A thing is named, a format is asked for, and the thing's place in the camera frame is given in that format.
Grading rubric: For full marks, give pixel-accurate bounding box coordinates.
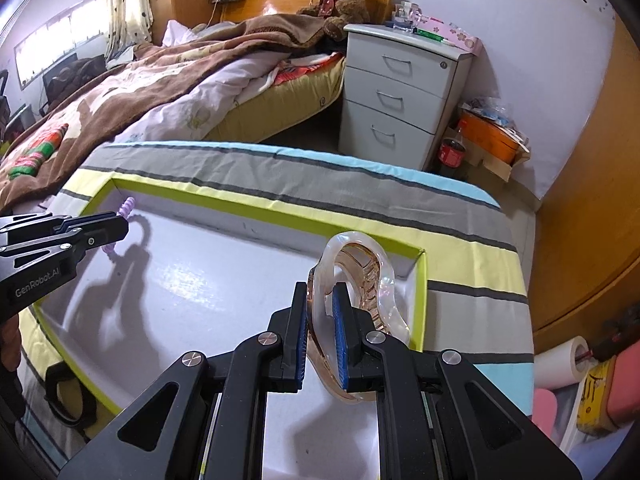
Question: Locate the purple spiral hair tie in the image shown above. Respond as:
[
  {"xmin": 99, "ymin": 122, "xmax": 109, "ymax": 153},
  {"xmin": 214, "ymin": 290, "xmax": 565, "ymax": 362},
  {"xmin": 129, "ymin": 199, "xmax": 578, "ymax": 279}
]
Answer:
[{"xmin": 101, "ymin": 195, "xmax": 153, "ymax": 260}]

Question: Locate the translucent pink hair claw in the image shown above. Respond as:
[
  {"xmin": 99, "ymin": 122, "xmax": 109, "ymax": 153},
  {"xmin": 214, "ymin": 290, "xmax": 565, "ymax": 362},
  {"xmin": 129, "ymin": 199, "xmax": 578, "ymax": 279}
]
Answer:
[{"xmin": 307, "ymin": 231, "xmax": 410, "ymax": 404}]

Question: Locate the person's left hand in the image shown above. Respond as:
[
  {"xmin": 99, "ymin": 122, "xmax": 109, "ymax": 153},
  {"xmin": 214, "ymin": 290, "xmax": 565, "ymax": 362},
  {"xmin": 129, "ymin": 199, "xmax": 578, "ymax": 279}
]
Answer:
[{"xmin": 0, "ymin": 315, "xmax": 22, "ymax": 372}]

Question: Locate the brown fleece blanket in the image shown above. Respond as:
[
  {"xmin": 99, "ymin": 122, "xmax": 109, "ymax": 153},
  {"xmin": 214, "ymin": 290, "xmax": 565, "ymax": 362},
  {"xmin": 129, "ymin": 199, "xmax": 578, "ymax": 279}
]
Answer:
[{"xmin": 1, "ymin": 14, "xmax": 329, "ymax": 212}]

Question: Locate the pink plastic stool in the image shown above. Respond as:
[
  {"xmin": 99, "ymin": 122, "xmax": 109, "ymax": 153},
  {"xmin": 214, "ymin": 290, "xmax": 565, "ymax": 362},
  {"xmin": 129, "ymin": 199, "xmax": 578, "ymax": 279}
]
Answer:
[{"xmin": 532, "ymin": 388, "xmax": 558, "ymax": 438}]

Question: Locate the striped bed sheet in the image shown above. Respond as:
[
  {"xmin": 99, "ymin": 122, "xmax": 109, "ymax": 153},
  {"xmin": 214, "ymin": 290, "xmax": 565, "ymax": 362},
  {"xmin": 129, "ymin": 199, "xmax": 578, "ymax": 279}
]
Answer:
[{"xmin": 18, "ymin": 142, "xmax": 534, "ymax": 467}]

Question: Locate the white paper roll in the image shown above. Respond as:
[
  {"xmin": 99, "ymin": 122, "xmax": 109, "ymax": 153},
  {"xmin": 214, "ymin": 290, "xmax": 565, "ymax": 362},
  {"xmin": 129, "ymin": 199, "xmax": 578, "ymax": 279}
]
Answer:
[{"xmin": 534, "ymin": 336, "xmax": 591, "ymax": 390}]

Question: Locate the yellow tin box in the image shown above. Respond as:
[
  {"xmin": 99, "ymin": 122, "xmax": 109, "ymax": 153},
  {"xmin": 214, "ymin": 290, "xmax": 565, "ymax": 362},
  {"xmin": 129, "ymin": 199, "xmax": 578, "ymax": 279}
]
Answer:
[{"xmin": 577, "ymin": 356, "xmax": 618, "ymax": 437}]

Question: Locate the white lilac duvet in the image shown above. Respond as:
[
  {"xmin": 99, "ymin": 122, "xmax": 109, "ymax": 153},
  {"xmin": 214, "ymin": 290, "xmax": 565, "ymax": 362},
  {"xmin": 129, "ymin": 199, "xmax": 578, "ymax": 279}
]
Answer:
[{"xmin": 114, "ymin": 19, "xmax": 294, "ymax": 143}]

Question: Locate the yellow mattress sheet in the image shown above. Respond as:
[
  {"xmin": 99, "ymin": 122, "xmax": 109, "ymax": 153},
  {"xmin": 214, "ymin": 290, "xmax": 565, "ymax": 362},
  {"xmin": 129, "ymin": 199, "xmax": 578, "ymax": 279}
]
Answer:
[{"xmin": 204, "ymin": 56, "xmax": 345, "ymax": 143}]

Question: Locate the patterned window curtain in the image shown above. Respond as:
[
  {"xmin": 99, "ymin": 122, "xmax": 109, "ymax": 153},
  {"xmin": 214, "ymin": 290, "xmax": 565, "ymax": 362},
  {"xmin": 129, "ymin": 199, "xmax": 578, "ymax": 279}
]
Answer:
[{"xmin": 102, "ymin": 0, "xmax": 153, "ymax": 60}]

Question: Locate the large wooden wardrobe right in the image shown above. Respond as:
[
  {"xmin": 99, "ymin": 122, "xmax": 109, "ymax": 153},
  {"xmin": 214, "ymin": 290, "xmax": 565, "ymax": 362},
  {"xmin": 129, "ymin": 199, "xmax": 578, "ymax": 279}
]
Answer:
[{"xmin": 528, "ymin": 21, "xmax": 640, "ymax": 353}]

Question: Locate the cardboard box on floor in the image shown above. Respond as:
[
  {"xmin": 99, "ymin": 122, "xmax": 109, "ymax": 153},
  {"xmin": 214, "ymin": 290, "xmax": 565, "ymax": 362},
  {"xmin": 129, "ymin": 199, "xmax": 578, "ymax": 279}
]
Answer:
[{"xmin": 465, "ymin": 143, "xmax": 530, "ymax": 182}]

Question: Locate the cola bottle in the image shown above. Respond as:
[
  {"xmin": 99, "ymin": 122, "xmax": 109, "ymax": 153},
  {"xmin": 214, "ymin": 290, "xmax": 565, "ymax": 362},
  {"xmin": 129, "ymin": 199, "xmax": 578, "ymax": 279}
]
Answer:
[{"xmin": 438, "ymin": 138, "xmax": 466, "ymax": 170}]

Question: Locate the orange plastic bin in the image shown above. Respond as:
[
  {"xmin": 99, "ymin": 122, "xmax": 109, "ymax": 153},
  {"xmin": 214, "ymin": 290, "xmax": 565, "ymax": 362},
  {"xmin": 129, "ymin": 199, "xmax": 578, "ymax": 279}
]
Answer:
[{"xmin": 458, "ymin": 110, "xmax": 518, "ymax": 165}]

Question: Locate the grey drawer nightstand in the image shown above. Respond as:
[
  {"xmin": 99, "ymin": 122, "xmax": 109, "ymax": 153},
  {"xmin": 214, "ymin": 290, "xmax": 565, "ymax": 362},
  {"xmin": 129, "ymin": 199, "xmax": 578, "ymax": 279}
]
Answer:
[{"xmin": 338, "ymin": 24, "xmax": 473, "ymax": 170}]

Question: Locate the pink floral box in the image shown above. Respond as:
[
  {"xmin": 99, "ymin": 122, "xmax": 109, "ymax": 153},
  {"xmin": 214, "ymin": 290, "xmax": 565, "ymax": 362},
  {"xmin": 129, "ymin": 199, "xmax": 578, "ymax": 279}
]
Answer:
[{"xmin": 413, "ymin": 15, "xmax": 484, "ymax": 56}]

